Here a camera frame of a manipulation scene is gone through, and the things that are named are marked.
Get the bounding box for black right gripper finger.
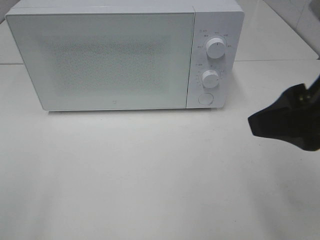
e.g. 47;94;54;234
248;84;320;152

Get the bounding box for round white door button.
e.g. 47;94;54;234
198;93;214;106

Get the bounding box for white dial knob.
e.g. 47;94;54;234
205;36;227;59
201;70;220;89

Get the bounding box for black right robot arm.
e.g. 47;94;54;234
248;78;320;152

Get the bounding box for white microwave oven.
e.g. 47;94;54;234
5;0;245;109

